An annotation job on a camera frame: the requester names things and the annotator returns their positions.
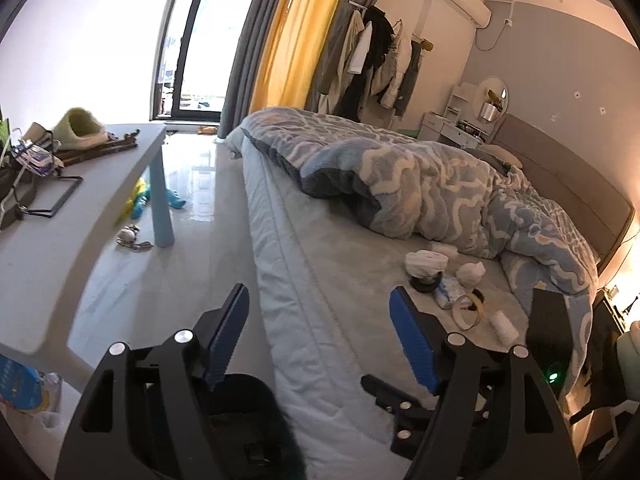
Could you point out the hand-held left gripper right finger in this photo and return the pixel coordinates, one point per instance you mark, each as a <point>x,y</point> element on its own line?
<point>412,340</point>

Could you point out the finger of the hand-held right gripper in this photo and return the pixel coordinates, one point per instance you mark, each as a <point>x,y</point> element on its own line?
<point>380,387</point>
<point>405,435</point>

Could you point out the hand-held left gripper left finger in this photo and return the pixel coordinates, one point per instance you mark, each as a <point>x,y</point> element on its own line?
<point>227,330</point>

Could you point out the large white sock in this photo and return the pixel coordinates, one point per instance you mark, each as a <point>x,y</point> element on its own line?
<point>425,262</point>

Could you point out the small white sock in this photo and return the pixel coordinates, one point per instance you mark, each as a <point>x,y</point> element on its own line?
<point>470,272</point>

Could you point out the bubble wrap roll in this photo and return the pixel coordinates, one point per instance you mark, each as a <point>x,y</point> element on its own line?
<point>502,327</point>

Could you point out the beige tape roll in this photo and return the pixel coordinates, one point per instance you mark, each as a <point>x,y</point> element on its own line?
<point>457,316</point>

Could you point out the black tape roll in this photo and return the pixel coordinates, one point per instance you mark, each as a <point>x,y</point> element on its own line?
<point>417,285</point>

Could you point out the tissue pack with blue print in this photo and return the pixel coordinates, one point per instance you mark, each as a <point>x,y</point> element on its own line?
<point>447,294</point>

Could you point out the dark nightstand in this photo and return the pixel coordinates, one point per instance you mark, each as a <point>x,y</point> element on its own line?
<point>607,335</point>

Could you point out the bed with grey sheet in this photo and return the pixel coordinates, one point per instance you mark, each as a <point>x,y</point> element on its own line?
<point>325,285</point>

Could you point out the blue plush toy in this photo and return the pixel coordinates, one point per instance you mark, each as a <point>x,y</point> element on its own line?
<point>176,200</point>

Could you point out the grey padded headboard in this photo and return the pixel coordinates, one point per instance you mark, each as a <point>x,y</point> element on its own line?
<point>565,180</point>

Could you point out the yellow plastic bag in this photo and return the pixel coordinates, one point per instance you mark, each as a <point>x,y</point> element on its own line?
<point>134,202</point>

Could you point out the blue patterned fleece blanket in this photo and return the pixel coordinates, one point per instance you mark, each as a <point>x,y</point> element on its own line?
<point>400,180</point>

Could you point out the beige pillow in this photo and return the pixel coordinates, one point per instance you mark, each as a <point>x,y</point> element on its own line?
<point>500,154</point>

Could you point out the light blue table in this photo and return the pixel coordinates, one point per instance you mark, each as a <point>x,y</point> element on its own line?
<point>75,240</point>

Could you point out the clear plastic bottle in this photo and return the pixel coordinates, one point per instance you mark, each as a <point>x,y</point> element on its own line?
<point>52,387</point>

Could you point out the tan slipper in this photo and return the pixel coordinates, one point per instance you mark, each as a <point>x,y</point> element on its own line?
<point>206,131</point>

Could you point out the white dresser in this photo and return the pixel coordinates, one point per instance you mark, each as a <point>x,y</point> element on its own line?
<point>440,127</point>

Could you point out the blue and orange snack bag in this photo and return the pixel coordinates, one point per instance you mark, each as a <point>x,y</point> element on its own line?
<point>17,385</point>

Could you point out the brown carved wooden stick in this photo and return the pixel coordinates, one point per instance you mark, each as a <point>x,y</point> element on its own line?
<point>100,149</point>

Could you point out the round white mirror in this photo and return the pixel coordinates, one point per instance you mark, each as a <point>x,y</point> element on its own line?
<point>487,90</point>

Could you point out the green slipper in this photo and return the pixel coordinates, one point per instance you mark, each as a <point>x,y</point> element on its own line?
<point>77,127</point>

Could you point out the blue and white package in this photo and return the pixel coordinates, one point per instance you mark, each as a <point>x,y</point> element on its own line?
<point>32,157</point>

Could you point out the grey hanging garment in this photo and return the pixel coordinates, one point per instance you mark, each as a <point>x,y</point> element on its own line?
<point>411,77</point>

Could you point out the light padded vest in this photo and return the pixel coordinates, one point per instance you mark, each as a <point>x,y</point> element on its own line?
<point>392,67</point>

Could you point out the glass balcony door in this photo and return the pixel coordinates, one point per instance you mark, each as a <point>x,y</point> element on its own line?
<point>205,35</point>

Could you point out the white jacket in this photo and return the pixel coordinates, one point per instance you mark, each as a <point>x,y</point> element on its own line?
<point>350,45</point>

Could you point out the yellow curtain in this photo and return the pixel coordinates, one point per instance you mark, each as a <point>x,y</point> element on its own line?
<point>295,35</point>

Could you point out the clothes on hanging rack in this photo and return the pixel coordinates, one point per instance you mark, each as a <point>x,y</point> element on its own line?
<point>372,40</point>

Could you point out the white wall shelf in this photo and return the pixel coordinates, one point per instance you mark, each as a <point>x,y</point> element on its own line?
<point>461,100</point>

